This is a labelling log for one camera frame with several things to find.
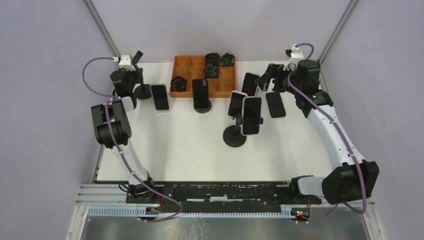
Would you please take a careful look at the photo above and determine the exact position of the blue case phone rear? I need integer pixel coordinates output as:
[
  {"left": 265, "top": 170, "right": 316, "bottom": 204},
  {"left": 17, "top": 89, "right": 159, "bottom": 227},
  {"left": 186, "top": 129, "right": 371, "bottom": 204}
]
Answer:
[{"left": 241, "top": 72, "right": 260, "bottom": 97}]

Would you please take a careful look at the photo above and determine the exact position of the black phone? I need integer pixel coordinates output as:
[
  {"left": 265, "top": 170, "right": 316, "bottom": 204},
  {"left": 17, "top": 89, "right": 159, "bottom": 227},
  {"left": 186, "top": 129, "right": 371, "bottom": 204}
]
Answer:
[
  {"left": 192, "top": 78, "right": 210, "bottom": 110},
  {"left": 265, "top": 92, "right": 286, "bottom": 118}
]

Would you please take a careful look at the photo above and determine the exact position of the black coiled band front-left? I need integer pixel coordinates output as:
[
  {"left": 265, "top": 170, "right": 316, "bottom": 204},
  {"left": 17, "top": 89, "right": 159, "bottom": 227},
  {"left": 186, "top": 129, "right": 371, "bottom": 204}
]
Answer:
[{"left": 170, "top": 75, "right": 188, "bottom": 92}]

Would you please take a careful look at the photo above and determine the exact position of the black coiled band top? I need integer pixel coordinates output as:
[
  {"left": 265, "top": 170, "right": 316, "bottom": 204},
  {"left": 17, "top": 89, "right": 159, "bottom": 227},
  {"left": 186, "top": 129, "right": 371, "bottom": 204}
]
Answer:
[{"left": 204, "top": 52, "right": 221, "bottom": 66}]

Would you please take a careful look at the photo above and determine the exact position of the round wooden phone stand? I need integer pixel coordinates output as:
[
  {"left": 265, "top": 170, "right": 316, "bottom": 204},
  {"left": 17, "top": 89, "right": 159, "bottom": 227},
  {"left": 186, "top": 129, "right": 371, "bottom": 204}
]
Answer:
[{"left": 194, "top": 100, "right": 212, "bottom": 114}]

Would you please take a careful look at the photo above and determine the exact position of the black phone on wooden stand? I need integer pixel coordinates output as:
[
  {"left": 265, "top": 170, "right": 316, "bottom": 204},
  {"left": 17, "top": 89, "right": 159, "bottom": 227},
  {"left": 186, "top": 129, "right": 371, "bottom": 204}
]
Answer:
[{"left": 192, "top": 78, "right": 210, "bottom": 110}]

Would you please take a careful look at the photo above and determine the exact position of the green-black coiled band right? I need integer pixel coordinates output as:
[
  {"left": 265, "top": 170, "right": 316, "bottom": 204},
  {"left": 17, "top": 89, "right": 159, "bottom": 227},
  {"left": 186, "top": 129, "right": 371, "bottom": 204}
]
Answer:
[{"left": 219, "top": 52, "right": 235, "bottom": 67}]

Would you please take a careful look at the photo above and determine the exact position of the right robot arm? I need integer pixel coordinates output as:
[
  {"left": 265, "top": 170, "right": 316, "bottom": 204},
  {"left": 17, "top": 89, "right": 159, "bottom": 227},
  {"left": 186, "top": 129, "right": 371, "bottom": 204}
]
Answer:
[{"left": 255, "top": 59, "right": 380, "bottom": 205}]

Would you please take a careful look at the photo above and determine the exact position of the black clamp stand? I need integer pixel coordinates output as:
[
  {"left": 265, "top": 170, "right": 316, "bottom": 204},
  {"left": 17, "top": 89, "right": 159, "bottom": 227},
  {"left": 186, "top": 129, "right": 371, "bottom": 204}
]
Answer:
[
  {"left": 222, "top": 112, "right": 264, "bottom": 148},
  {"left": 132, "top": 50, "right": 152, "bottom": 100}
]

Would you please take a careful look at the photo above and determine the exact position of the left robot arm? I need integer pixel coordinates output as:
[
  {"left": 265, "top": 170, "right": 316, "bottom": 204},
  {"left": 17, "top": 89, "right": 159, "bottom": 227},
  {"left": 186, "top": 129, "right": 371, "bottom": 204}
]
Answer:
[{"left": 91, "top": 67, "right": 157, "bottom": 204}]

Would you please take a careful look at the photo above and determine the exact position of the pink case phone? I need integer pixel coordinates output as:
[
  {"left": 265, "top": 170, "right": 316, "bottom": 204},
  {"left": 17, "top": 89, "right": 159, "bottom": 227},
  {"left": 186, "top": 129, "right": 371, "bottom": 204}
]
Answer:
[{"left": 227, "top": 90, "right": 248, "bottom": 117}]

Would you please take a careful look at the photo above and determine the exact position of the white-blue case phone front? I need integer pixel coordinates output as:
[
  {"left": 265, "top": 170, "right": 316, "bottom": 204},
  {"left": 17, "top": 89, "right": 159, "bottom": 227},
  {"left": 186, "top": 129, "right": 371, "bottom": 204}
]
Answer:
[{"left": 241, "top": 96, "right": 262, "bottom": 136}]

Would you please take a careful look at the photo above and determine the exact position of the aluminium rail frame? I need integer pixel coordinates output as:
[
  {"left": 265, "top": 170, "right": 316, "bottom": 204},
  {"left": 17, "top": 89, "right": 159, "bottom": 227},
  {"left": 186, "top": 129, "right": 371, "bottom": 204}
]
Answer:
[{"left": 75, "top": 183, "right": 376, "bottom": 208}]

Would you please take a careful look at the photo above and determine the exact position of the phone with clear case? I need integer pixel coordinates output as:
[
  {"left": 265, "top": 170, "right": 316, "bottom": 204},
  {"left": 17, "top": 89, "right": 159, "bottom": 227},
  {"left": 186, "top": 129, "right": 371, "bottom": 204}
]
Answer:
[{"left": 150, "top": 83, "right": 170, "bottom": 112}]

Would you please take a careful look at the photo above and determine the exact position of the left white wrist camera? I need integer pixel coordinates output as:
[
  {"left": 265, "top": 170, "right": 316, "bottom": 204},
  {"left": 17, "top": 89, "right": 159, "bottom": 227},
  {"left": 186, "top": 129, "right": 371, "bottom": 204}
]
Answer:
[{"left": 118, "top": 55, "right": 135, "bottom": 71}]

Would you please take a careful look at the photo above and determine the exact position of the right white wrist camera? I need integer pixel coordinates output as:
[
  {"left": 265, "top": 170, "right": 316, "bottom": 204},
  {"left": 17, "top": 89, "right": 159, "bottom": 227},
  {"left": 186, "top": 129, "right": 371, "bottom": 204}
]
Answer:
[{"left": 285, "top": 44, "right": 305, "bottom": 67}]

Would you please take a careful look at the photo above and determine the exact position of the orange compartment tray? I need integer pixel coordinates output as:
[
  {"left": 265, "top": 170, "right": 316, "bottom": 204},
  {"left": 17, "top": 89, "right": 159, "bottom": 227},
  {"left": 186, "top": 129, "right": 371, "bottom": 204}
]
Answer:
[{"left": 168, "top": 55, "right": 238, "bottom": 98}]

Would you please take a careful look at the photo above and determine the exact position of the black coiled band middle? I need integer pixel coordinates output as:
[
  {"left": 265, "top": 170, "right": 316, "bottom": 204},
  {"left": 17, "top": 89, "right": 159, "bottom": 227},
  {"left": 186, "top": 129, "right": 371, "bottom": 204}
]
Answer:
[{"left": 203, "top": 64, "right": 220, "bottom": 79}]

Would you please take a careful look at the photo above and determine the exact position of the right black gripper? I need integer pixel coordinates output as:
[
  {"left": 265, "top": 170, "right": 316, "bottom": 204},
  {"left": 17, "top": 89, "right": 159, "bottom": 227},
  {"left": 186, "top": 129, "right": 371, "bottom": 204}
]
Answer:
[{"left": 255, "top": 63, "right": 303, "bottom": 96}]

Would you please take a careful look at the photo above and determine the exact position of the white slotted cable duct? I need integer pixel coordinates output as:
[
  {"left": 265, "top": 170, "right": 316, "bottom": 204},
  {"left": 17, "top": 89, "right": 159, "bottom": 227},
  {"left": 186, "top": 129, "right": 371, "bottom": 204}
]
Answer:
[{"left": 86, "top": 205, "right": 312, "bottom": 220}]

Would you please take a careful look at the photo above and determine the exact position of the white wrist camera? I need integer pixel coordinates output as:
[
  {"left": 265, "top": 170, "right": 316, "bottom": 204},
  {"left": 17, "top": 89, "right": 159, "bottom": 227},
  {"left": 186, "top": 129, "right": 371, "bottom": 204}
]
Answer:
[
  {"left": 285, "top": 44, "right": 305, "bottom": 67},
  {"left": 118, "top": 55, "right": 135, "bottom": 71}
]

